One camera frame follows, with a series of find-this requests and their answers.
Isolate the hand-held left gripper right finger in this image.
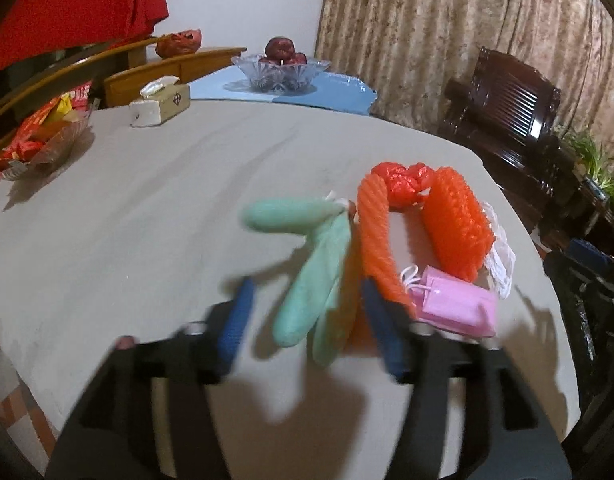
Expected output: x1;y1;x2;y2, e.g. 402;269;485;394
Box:
359;279;573;480

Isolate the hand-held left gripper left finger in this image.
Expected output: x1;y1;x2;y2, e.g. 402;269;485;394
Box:
47;277;258;480

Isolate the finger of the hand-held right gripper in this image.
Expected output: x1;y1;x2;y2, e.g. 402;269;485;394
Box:
543;238;614;306

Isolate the green rubber glove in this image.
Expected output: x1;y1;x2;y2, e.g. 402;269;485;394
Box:
242;196;354;365

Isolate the long orange foam net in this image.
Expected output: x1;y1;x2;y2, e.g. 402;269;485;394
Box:
356;170;419;348

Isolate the dark wooden side table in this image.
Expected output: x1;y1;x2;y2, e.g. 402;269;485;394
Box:
534;170;614;246

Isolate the small pink paper bag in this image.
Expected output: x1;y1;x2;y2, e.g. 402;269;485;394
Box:
401;265;499;339

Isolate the potted green plant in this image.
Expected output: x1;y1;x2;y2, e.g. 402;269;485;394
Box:
554;127;614;213

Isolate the white foam net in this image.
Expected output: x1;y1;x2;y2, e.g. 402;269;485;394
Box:
480;200;517;302

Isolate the folded orange foam net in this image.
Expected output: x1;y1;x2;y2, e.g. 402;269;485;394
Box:
421;166;494;283

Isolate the dark wooden armchair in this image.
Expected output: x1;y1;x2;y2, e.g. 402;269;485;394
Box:
438;46;563;203

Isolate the grey tablecloth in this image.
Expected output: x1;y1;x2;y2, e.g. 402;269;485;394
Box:
0;97;580;480

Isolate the red plastic bag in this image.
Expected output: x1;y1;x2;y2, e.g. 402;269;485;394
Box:
373;161;436;211

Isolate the tissue box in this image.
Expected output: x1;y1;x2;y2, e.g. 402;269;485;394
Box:
129;76;192;127

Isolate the blue tablecloth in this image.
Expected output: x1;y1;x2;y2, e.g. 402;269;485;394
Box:
187;70;379;117

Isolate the glass fruit bowl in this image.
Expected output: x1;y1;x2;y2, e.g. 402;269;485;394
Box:
231;55;332;95

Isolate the glass dish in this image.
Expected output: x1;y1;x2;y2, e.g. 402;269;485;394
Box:
0;102;94;182

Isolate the patterned beige curtain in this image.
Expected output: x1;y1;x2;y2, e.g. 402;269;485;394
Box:
314;0;614;171

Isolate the glass bowl of snacks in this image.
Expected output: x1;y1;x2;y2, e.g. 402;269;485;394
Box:
0;82;94;178

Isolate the red basket on cabinet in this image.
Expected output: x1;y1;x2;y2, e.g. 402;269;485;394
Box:
155;28;204;58

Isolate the curved wooden chair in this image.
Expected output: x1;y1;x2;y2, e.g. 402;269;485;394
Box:
0;36;160;141

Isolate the red cloth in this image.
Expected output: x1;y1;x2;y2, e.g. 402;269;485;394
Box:
0;0;170;77

